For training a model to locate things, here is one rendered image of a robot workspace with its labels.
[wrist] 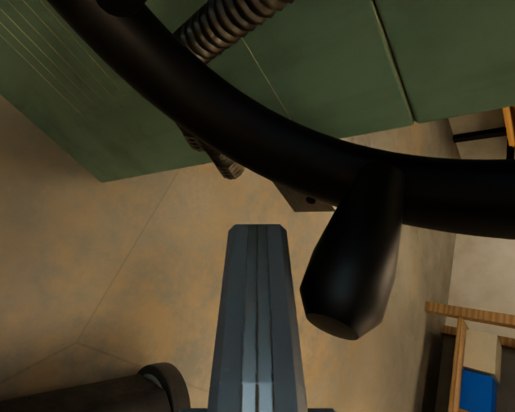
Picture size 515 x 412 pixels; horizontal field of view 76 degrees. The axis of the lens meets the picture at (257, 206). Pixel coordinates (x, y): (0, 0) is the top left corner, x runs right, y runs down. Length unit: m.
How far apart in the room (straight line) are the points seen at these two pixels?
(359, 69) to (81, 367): 0.82
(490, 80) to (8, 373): 0.88
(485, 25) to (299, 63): 0.14
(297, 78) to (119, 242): 0.66
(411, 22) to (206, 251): 0.86
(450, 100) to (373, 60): 0.07
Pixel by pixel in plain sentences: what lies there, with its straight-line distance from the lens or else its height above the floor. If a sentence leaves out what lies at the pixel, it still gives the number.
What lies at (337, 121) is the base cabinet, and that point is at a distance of 0.36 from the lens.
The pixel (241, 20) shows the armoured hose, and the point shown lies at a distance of 0.19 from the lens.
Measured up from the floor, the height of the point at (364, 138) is 0.62.
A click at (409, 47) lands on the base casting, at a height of 0.72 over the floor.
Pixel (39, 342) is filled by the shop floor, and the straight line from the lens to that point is 0.87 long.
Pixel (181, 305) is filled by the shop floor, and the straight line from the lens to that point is 1.01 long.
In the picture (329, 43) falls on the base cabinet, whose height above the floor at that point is 0.67.
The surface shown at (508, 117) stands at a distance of 3.17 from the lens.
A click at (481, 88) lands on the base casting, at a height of 0.76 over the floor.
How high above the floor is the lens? 0.81
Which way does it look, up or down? 43 degrees down
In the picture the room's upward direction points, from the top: 88 degrees clockwise
